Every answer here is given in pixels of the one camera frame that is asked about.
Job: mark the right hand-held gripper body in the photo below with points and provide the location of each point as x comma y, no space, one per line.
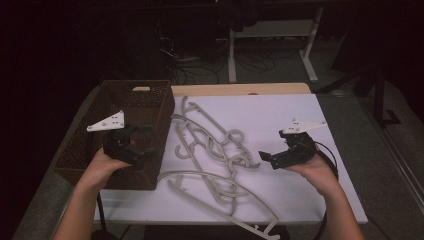
300,150

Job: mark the wooden table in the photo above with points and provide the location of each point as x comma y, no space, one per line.
233,89

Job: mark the white board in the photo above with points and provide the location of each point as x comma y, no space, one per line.
293,106

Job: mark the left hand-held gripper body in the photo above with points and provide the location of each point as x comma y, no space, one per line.
118,146

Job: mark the dark hanging cloth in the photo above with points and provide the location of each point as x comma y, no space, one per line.
238,16

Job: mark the white metal desk frame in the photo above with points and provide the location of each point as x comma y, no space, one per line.
273,29

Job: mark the brown woven basket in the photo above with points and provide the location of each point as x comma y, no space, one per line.
146,110

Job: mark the dark metal stand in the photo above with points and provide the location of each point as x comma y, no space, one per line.
380,100

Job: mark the person's right hand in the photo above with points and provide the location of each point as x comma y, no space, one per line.
316,173

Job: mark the person's left hand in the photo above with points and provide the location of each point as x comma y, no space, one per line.
100,170

